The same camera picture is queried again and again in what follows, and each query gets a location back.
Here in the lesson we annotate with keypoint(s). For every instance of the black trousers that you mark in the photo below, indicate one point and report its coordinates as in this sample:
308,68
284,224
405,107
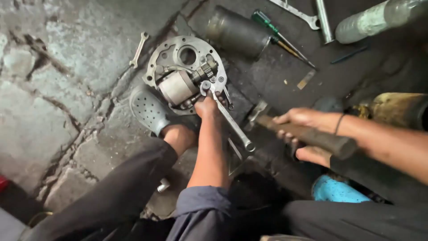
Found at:
110,197

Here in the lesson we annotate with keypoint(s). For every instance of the person's right hand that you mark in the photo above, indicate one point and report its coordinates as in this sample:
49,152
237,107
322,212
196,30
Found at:
306,117

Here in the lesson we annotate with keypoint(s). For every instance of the brass shaft punch tool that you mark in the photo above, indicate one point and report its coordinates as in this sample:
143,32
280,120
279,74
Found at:
287,48

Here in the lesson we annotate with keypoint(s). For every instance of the small flat metal strip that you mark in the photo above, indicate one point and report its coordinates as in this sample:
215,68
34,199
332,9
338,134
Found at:
306,79

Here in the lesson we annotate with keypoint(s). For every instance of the long steel combination wrench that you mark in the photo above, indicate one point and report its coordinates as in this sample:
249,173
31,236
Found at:
232,122

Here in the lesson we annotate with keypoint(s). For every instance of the black wristband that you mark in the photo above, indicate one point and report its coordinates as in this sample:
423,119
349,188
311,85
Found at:
339,124

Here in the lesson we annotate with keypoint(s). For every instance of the small steel wrench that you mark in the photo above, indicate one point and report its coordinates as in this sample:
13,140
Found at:
138,50

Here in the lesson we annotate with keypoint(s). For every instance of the grey blue shirt sleeve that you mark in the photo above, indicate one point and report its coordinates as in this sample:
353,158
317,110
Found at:
200,211

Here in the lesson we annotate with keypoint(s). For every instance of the rusty yellow metal cylinder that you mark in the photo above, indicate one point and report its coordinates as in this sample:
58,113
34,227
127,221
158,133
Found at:
398,108

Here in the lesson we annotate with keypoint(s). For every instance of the silver metal rod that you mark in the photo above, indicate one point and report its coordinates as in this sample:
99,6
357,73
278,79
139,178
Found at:
324,20

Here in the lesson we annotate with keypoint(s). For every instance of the black metal cylinder housing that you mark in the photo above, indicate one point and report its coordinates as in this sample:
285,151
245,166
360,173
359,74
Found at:
235,31

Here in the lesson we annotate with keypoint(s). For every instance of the grey perforated clog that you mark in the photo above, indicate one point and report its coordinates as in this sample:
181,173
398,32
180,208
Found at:
148,110

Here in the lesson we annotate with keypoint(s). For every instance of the red object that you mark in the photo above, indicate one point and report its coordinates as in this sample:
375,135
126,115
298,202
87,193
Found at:
2,183

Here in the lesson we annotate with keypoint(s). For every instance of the blue clog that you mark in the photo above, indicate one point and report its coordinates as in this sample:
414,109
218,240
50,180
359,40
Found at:
334,190

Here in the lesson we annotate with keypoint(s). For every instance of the round metal engine plate assembly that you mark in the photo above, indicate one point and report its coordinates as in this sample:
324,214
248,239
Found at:
177,67

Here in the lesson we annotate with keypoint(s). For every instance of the person's left fingers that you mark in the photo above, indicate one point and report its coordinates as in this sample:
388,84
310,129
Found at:
219,97

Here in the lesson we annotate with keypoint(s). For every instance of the silver open end wrench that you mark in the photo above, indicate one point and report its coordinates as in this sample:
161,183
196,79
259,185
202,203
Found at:
297,12

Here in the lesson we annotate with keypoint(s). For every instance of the person's left hand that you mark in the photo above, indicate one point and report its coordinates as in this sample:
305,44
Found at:
206,107

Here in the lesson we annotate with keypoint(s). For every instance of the thin dark blue stick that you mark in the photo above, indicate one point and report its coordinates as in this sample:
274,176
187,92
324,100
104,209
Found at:
349,54

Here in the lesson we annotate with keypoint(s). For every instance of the small white metal cylinder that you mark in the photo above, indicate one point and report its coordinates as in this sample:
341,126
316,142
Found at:
163,185

